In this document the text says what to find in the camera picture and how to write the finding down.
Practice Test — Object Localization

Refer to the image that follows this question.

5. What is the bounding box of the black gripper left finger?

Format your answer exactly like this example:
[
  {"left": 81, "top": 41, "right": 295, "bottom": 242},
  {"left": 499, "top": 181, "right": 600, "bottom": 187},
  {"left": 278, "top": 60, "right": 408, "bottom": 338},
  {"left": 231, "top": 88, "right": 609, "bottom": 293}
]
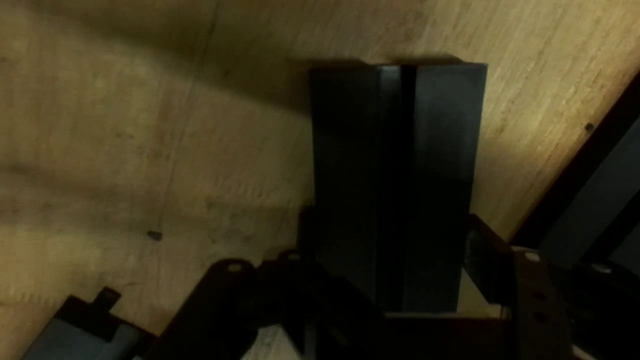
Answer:
[{"left": 145, "top": 255, "right": 386, "bottom": 360}]

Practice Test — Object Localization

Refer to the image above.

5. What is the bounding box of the black rail block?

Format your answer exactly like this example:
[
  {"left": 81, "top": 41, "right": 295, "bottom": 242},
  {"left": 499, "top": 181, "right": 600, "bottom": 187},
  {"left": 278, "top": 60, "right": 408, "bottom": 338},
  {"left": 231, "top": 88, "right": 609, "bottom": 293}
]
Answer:
[
  {"left": 308, "top": 62, "right": 489, "bottom": 312},
  {"left": 513, "top": 74, "right": 640, "bottom": 268}
]

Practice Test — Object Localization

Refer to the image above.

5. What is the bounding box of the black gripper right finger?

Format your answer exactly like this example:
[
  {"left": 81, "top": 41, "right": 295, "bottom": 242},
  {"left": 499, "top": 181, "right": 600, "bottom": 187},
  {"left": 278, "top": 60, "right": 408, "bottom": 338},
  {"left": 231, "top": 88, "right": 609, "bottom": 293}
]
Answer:
[{"left": 466, "top": 214, "right": 640, "bottom": 360}]

